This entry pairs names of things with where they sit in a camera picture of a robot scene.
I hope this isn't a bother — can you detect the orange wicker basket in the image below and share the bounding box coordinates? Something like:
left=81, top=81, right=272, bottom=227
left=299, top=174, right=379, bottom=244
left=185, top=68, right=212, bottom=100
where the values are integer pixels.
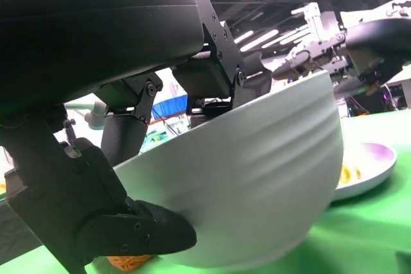
left=105, top=253, right=153, bottom=271

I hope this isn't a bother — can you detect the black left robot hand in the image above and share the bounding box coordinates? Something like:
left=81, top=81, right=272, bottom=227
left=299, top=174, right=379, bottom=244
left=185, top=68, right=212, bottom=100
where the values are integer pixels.
left=0, top=0, right=272, bottom=274

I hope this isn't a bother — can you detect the blue plastic crate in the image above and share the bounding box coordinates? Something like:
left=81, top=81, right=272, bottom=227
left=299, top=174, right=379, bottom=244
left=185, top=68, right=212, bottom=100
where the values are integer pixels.
left=151, top=92, right=189, bottom=124

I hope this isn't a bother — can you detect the lavender round plate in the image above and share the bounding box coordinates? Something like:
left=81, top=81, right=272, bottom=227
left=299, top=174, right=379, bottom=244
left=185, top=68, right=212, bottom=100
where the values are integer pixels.
left=330, top=141, right=398, bottom=203

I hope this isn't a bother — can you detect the pale grey-green bowl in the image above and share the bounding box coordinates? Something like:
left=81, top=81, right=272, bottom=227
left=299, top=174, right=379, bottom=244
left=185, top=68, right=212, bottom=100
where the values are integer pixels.
left=112, top=69, right=344, bottom=269

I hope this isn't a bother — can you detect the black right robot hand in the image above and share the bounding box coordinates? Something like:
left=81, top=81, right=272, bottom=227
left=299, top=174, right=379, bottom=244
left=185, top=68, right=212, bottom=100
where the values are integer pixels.
left=271, top=19, right=411, bottom=98

